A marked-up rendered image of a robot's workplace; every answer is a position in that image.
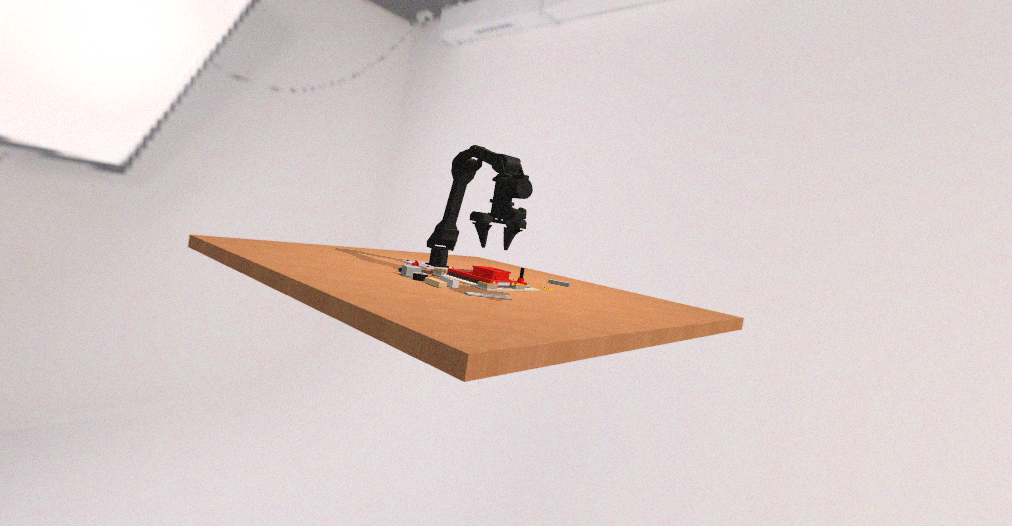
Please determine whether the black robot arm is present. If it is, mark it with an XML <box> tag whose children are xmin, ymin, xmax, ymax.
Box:
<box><xmin>425</xmin><ymin>145</ymin><xmax>533</xmax><ymax>268</ymax></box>

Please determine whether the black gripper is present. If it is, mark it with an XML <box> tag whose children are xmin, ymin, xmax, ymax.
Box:
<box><xmin>470</xmin><ymin>196</ymin><xmax>527</xmax><ymax>250</ymax></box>

